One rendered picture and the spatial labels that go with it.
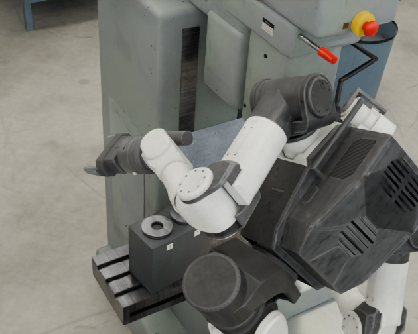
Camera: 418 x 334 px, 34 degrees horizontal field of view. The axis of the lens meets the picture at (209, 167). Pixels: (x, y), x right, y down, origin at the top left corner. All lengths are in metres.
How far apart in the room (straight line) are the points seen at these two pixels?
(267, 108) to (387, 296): 0.58
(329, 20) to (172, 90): 0.78
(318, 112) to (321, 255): 0.28
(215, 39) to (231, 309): 1.00
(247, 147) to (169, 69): 0.97
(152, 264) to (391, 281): 0.67
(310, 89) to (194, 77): 0.99
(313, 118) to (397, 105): 3.55
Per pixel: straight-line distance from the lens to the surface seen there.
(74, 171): 4.01
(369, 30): 1.69
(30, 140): 4.28
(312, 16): 1.65
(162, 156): 1.43
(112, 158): 1.61
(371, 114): 1.58
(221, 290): 1.27
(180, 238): 1.97
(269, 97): 1.37
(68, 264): 3.46
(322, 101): 1.37
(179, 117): 2.34
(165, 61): 2.20
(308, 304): 2.31
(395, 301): 1.70
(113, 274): 2.12
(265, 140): 1.31
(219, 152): 2.47
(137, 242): 1.98
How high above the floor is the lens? 2.48
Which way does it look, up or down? 38 degrees down
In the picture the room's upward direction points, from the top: 4 degrees clockwise
